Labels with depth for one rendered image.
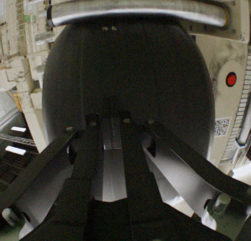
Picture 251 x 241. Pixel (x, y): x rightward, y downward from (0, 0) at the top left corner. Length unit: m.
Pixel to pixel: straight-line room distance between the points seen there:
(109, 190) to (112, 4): 0.29
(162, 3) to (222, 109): 0.35
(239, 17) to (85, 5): 0.28
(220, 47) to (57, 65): 0.38
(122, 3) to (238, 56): 0.35
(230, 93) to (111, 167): 0.40
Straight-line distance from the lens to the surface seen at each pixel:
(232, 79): 0.49
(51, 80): 0.25
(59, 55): 0.26
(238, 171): 1.08
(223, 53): 0.46
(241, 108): 0.59
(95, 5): 0.28
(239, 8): 0.35
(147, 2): 0.29
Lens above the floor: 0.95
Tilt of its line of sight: 28 degrees up
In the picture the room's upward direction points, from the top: 177 degrees clockwise
